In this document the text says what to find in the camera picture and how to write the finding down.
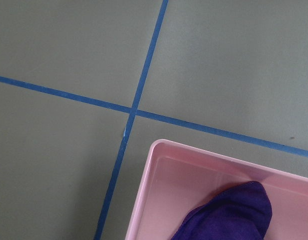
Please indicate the purple microfiber cloth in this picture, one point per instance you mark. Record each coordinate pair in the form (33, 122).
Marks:
(242, 212)

